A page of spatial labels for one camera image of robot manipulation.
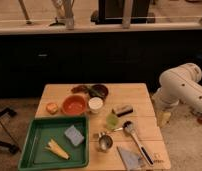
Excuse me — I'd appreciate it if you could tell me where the green plastic cup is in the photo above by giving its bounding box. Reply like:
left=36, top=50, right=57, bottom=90
left=106, top=114, right=119, bottom=130

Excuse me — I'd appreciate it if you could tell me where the black stand on floor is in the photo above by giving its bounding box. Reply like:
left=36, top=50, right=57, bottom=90
left=0, top=107, right=20, bottom=154

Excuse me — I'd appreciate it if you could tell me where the black and white eraser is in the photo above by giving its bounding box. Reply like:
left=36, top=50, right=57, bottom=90
left=112, top=105, right=133, bottom=117

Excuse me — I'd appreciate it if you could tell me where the yellow banana peel toy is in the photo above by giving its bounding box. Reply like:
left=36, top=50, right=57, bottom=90
left=46, top=139, right=70, bottom=160

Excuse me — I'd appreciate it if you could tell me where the dark brown bowl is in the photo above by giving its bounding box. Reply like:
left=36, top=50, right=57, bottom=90
left=90, top=84, right=109, bottom=99

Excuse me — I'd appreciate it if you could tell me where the blue sponge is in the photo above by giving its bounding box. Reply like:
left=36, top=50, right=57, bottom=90
left=64, top=125, right=84, bottom=147

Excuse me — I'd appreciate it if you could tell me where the dish brush with handle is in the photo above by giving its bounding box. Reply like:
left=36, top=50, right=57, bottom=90
left=123, top=121, right=154, bottom=166

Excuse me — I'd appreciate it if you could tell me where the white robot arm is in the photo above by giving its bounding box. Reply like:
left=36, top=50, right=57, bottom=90
left=152, top=63, right=202, bottom=127

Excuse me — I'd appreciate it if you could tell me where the red bowl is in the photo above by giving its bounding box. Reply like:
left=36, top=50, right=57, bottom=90
left=61, top=95, right=87, bottom=116

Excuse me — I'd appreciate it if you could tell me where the white cup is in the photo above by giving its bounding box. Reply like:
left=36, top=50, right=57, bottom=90
left=88, top=97, right=103, bottom=113

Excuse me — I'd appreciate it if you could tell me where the metal measuring cup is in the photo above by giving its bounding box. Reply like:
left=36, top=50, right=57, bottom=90
left=93, top=132, right=113, bottom=152

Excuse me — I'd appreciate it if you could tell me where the green plastic tray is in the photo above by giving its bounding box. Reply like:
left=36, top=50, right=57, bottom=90
left=18, top=116, right=89, bottom=171

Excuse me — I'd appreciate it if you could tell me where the orange round fruit toy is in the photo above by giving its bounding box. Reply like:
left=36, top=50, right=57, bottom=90
left=46, top=102, right=58, bottom=115

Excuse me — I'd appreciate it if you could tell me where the grey blue cloth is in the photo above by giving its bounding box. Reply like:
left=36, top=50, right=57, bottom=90
left=117, top=147, right=145, bottom=171

